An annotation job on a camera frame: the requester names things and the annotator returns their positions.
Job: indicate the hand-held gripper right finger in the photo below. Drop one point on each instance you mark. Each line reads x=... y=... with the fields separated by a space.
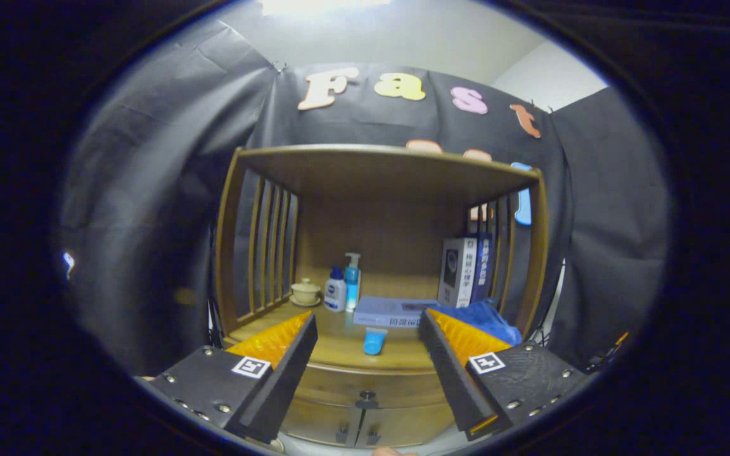
x=450 y=373

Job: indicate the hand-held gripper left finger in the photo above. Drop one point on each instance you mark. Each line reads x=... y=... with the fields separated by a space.
x=289 y=373

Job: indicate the wooden drawer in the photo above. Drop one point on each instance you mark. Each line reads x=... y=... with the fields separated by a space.
x=339 y=386

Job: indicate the black drawer knob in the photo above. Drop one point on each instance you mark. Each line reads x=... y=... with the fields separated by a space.
x=366 y=399

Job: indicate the blue white cream tube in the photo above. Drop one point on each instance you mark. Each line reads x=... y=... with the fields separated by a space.
x=374 y=342

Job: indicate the wooden cabinet door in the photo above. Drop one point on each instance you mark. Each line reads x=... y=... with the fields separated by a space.
x=403 y=427
x=320 y=421

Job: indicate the wooden countertop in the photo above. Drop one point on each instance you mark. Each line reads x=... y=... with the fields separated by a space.
x=339 y=345

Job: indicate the wooden cabinet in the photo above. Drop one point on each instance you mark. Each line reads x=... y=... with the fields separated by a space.
x=377 y=234

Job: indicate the blue towel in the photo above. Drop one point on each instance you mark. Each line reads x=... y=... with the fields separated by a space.
x=492 y=323

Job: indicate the beige lidded teacup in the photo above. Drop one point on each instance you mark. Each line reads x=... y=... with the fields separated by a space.
x=305 y=293

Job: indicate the grey flat book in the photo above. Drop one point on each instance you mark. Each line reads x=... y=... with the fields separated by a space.
x=390 y=310

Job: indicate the white bottle with blue cap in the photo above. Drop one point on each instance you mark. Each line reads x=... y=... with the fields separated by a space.
x=335 y=294

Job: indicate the white upright book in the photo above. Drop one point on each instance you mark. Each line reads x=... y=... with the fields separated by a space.
x=455 y=272

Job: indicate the blue pump bottle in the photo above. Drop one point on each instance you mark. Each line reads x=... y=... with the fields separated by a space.
x=352 y=285

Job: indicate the dark blue upright book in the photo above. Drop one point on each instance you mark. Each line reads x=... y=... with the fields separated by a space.
x=483 y=266

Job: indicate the orange black tool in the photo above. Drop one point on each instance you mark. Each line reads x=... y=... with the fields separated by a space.
x=607 y=353

